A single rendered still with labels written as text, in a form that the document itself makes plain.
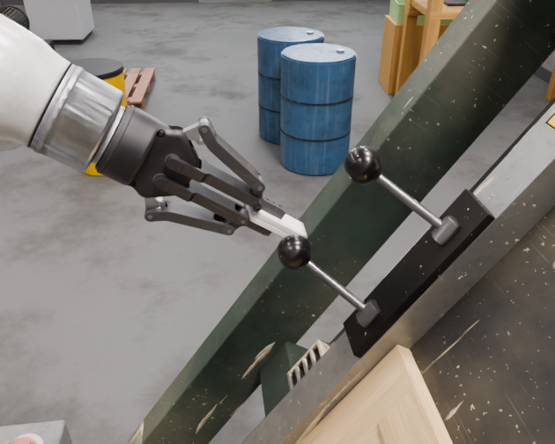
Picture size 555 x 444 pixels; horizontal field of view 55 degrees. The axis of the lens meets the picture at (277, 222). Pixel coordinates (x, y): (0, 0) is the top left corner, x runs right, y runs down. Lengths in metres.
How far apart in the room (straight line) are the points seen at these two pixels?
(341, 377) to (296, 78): 3.13
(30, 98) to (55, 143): 0.04
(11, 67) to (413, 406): 0.46
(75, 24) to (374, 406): 7.47
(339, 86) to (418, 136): 2.93
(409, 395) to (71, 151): 0.39
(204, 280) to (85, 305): 0.60
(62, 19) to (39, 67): 7.35
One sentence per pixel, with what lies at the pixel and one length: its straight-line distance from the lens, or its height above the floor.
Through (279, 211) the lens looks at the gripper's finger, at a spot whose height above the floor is 1.46.
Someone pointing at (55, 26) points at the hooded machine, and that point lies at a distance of 7.92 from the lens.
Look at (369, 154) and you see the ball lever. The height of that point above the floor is 1.55.
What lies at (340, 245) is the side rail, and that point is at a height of 1.32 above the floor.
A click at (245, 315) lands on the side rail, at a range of 0.84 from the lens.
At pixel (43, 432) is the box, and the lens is 1.11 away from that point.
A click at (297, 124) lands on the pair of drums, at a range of 3.73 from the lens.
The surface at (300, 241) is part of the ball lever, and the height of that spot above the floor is 1.45.
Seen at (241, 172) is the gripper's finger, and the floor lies 1.51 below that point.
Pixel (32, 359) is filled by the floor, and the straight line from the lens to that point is 2.65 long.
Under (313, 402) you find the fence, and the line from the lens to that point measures 0.63.
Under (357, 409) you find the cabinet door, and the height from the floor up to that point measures 1.29.
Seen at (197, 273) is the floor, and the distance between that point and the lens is 2.91.
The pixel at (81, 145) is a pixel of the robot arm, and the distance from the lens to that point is 0.52.
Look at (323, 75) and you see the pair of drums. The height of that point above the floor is 0.74.
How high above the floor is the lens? 1.76
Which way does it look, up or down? 32 degrees down
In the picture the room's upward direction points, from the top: straight up
